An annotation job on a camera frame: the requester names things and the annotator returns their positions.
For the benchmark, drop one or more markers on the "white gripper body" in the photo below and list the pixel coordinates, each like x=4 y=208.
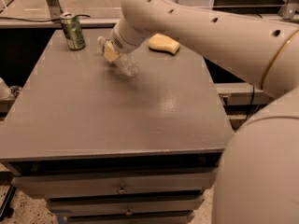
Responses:
x=122 y=44

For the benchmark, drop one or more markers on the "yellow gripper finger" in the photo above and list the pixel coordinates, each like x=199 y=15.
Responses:
x=110 y=53

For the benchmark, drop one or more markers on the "clear plastic water bottle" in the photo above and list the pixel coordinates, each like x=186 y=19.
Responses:
x=127 y=63

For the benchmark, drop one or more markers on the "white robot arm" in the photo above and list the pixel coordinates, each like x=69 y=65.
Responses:
x=258 y=175

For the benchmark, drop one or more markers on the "green soda can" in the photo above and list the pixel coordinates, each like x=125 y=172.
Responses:
x=72 y=31

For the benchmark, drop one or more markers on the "yellow sponge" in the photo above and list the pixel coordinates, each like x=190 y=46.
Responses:
x=164 y=43

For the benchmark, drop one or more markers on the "grey drawer cabinet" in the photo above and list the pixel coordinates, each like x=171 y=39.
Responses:
x=77 y=114

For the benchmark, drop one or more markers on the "top grey drawer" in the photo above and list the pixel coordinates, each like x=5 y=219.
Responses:
x=91 y=185

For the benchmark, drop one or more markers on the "grey drawer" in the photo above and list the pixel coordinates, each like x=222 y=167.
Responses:
x=91 y=185
x=126 y=205
x=181 y=217

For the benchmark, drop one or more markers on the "middle grey drawer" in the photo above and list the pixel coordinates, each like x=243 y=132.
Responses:
x=126 y=205

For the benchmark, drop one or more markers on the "bottom grey drawer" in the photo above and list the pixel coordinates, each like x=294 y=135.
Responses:
x=181 y=217

